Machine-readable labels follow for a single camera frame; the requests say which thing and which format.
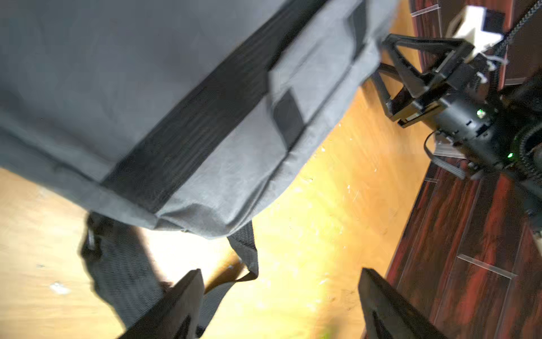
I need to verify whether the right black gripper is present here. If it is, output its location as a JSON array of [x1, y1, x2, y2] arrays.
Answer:
[[371, 34, 517, 170]]

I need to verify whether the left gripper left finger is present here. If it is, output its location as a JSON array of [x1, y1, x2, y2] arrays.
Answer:
[[121, 269, 205, 339]]

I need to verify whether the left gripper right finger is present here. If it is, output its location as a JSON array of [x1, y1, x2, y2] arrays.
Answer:
[[358, 268, 445, 339]]

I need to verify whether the grey zippered laptop bag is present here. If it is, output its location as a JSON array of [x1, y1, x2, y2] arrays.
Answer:
[[1, 1, 397, 338]]

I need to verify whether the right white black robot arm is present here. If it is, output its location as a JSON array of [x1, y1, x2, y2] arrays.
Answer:
[[371, 34, 541, 240]]

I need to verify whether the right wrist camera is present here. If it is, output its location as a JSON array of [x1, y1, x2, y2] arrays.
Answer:
[[445, 5, 505, 60]]

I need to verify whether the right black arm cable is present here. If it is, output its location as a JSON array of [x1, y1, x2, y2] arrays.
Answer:
[[490, 0, 542, 60]]

